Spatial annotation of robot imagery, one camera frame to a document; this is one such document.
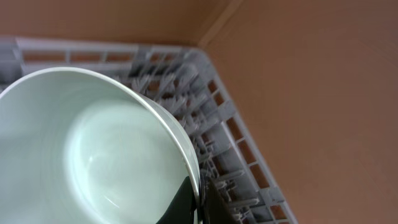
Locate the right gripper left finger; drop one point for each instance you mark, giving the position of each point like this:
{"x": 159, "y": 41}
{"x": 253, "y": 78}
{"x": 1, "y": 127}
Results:
{"x": 182, "y": 208}

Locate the mint green bowl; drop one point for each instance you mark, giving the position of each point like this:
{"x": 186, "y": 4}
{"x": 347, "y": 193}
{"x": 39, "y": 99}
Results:
{"x": 80, "y": 147}

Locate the grey dishwasher rack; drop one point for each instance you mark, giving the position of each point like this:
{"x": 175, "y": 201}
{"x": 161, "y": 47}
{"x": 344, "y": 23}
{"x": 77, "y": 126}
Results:
{"x": 184, "y": 81}

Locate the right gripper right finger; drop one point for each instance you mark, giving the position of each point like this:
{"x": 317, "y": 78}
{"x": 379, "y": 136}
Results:
{"x": 215, "y": 209}

